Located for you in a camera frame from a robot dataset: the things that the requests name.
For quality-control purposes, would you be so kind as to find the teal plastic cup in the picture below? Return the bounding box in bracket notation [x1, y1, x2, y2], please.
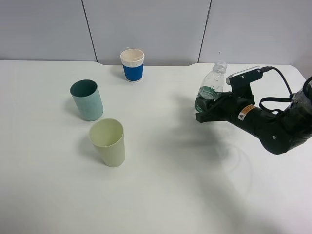
[70, 79, 104, 121]

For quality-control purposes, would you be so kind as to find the clear bottle green label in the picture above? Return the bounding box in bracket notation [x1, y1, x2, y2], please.
[194, 61, 227, 113]

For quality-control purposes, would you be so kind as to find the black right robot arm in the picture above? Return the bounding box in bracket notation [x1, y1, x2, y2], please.
[196, 78, 312, 155]

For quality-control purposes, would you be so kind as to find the pale green plastic cup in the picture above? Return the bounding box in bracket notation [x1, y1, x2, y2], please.
[89, 118, 125, 167]

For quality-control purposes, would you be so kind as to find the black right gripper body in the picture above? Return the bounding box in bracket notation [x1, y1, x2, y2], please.
[216, 92, 263, 133]

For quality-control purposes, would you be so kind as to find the blue sleeved paper cup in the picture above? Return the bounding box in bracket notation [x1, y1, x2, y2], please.
[120, 47, 145, 82]

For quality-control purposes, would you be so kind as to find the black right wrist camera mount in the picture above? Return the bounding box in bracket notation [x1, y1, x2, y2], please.
[226, 66, 263, 102]

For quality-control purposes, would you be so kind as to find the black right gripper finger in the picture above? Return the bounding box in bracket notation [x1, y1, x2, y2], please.
[196, 96, 215, 112]
[196, 94, 231, 123]

